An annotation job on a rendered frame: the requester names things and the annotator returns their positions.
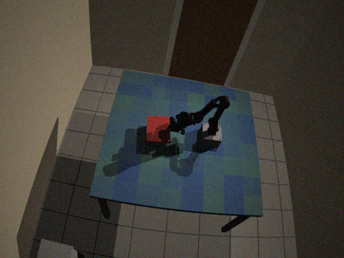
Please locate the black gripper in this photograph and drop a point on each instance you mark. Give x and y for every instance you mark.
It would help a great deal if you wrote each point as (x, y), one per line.
(176, 126)

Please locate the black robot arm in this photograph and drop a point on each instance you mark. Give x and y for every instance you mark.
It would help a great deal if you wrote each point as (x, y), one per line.
(193, 118)

